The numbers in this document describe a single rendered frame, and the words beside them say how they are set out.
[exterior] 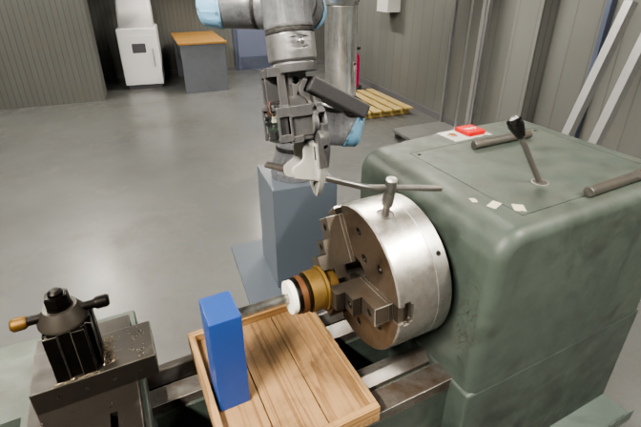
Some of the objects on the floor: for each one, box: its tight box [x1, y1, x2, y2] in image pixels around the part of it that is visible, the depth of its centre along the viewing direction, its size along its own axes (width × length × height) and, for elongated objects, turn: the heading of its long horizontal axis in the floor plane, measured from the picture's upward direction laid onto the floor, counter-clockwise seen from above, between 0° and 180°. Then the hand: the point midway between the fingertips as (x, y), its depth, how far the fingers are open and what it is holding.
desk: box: [171, 31, 229, 93], centre depth 711 cm, size 71×138×74 cm, turn 22°
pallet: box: [356, 89, 413, 119], centre depth 591 cm, size 112×77×10 cm
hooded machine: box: [114, 0, 165, 90], centre depth 687 cm, size 75×61×134 cm
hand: (320, 187), depth 72 cm, fingers closed
